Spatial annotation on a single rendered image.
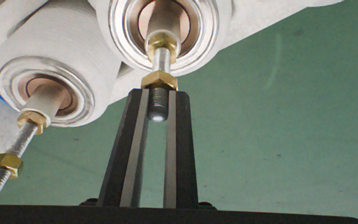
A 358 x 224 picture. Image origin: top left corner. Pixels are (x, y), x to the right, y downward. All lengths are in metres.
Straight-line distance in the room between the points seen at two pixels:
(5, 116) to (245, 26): 0.40
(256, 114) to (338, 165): 0.35
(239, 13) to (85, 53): 0.15
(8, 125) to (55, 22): 0.29
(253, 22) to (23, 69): 0.21
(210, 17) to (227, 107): 0.41
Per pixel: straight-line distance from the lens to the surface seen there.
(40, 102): 0.22
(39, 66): 0.22
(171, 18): 0.16
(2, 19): 0.31
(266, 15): 0.27
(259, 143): 0.69
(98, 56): 0.23
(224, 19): 0.18
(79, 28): 0.24
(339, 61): 0.58
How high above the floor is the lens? 0.41
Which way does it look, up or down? 46 degrees down
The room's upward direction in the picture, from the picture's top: 180 degrees clockwise
